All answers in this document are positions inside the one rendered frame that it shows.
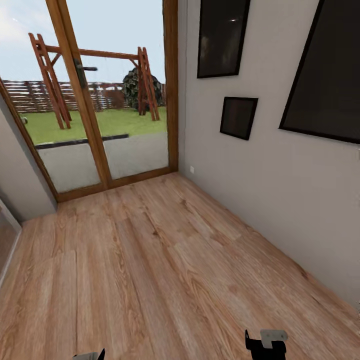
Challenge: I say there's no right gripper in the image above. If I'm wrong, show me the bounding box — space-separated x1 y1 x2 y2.
245 329 286 360

